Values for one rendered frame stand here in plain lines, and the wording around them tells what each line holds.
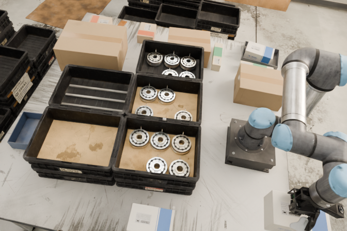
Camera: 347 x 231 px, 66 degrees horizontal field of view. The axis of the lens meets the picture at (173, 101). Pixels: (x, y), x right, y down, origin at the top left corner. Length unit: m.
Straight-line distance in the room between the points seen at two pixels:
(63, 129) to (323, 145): 1.19
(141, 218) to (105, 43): 1.08
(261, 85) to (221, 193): 0.71
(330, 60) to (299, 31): 2.81
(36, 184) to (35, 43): 1.51
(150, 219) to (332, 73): 0.97
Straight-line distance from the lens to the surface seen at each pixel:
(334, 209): 1.04
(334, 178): 0.83
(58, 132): 1.53
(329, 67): 1.14
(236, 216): 1.50
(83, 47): 1.81
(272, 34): 3.72
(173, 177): 1.25
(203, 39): 1.96
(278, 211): 1.08
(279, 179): 1.65
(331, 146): 0.89
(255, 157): 1.53
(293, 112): 0.91
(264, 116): 1.40
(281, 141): 0.85
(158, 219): 1.33
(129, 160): 1.38
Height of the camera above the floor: 2.09
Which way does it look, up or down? 53 degrees down
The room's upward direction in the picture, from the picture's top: 8 degrees clockwise
